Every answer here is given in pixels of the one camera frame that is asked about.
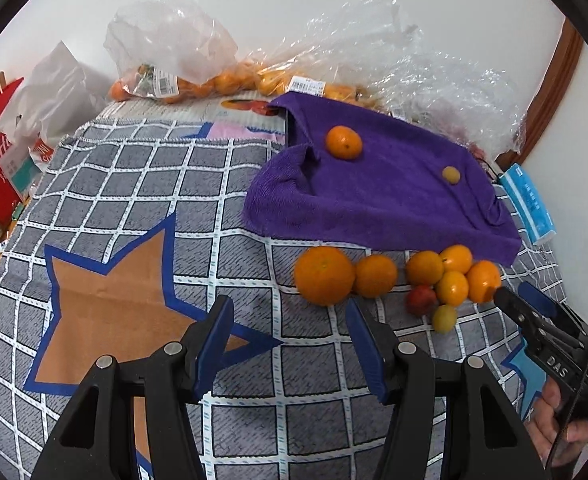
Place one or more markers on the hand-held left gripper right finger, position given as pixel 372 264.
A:
pixel 368 355

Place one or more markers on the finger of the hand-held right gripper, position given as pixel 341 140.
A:
pixel 511 307
pixel 538 297

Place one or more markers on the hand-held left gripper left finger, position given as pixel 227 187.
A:
pixel 214 342

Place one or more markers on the small orange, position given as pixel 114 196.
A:
pixel 451 288
pixel 423 267
pixel 457 257
pixel 483 280

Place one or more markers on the red fruit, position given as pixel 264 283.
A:
pixel 420 301

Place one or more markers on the medium orange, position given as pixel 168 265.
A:
pixel 376 276

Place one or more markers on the large orange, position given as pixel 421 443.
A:
pixel 324 276

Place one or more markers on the person's right hand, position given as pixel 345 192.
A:
pixel 546 417

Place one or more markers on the small yellow fruit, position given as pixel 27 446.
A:
pixel 444 318
pixel 451 175

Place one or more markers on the blue tissue packet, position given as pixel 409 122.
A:
pixel 528 205

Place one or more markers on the purple towel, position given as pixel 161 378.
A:
pixel 373 200

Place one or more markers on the grey grid star mat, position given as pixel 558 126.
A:
pixel 124 185

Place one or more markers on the mandarin orange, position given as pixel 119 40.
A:
pixel 344 141

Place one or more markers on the large crumpled clear bag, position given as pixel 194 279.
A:
pixel 448 90

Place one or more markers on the fruit print cardboard box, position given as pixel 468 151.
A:
pixel 199 107

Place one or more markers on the clear labelled bag of oranges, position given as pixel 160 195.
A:
pixel 284 77

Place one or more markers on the white plastic bag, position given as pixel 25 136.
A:
pixel 54 95

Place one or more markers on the translucent bag of oranges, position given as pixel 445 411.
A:
pixel 174 40

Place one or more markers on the brown wooden door frame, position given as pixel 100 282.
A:
pixel 563 70

